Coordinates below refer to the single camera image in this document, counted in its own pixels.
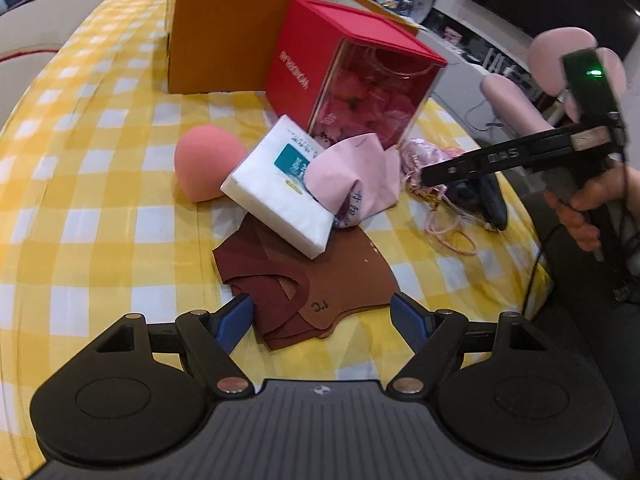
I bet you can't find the clear container with red lid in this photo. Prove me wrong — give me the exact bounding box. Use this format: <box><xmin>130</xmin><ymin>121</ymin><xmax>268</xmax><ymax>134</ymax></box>
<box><xmin>265</xmin><ymin>0</ymin><xmax>448</xmax><ymax>151</ymax></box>

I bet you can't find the pink office chair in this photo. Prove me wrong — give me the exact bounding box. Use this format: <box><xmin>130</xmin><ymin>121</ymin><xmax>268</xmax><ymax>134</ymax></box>
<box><xmin>479</xmin><ymin>27</ymin><xmax>628</xmax><ymax>142</ymax></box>

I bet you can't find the person's right hand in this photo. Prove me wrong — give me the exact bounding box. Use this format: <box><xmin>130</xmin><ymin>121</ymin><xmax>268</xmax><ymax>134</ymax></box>
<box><xmin>544</xmin><ymin>164</ymin><xmax>640</xmax><ymax>262</ymax></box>

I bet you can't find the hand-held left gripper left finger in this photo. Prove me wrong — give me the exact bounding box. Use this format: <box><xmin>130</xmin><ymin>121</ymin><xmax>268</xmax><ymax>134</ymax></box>
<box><xmin>92</xmin><ymin>294</ymin><xmax>255</xmax><ymax>399</ymax></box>

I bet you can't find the pink egg-shaped sponge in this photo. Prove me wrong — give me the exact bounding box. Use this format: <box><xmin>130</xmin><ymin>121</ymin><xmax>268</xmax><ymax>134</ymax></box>
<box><xmin>174</xmin><ymin>127</ymin><xmax>248</xmax><ymax>204</ymax></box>

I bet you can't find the beige sofa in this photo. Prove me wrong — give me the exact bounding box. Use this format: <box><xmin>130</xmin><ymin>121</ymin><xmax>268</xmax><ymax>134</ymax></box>
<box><xmin>0</xmin><ymin>0</ymin><xmax>137</xmax><ymax>78</ymax></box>

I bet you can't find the yellow checked tablecloth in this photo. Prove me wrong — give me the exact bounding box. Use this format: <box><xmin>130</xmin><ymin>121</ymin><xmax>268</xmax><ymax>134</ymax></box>
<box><xmin>0</xmin><ymin>0</ymin><xmax>556</xmax><ymax>461</ymax></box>

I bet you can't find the white television cabinet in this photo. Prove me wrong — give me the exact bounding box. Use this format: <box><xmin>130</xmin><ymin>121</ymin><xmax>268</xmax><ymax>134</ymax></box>
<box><xmin>370</xmin><ymin>0</ymin><xmax>566</xmax><ymax>111</ymax></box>

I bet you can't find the pink tassel pouch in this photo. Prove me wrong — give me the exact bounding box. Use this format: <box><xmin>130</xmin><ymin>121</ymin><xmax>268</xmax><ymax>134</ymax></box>
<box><xmin>399</xmin><ymin>137</ymin><xmax>481</xmax><ymax>257</ymax></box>

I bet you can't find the pink face mask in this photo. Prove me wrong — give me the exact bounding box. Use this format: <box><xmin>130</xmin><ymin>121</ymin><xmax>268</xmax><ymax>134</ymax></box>
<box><xmin>304</xmin><ymin>132</ymin><xmax>402</xmax><ymax>232</ymax></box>

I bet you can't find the black cable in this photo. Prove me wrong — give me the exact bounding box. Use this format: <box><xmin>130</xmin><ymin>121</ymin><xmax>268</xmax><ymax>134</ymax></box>
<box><xmin>527</xmin><ymin>220</ymin><xmax>640</xmax><ymax>322</ymax></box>

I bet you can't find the white tissue pack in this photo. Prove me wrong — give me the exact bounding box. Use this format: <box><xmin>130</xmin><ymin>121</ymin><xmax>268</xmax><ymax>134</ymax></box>
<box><xmin>220</xmin><ymin>115</ymin><xmax>335</xmax><ymax>261</ymax></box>

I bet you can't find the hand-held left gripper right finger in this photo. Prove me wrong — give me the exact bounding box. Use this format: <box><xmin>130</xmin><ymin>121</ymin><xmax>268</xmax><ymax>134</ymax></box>
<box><xmin>386</xmin><ymin>292</ymin><xmax>548</xmax><ymax>399</ymax></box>

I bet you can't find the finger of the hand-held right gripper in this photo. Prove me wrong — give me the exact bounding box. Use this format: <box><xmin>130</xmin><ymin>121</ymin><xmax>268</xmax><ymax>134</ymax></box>
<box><xmin>420</xmin><ymin>127</ymin><xmax>577</xmax><ymax>187</ymax></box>

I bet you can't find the orange cardboard box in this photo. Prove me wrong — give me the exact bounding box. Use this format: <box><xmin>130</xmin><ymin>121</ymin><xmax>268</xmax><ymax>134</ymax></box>
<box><xmin>166</xmin><ymin>0</ymin><xmax>420</xmax><ymax>96</ymax></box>

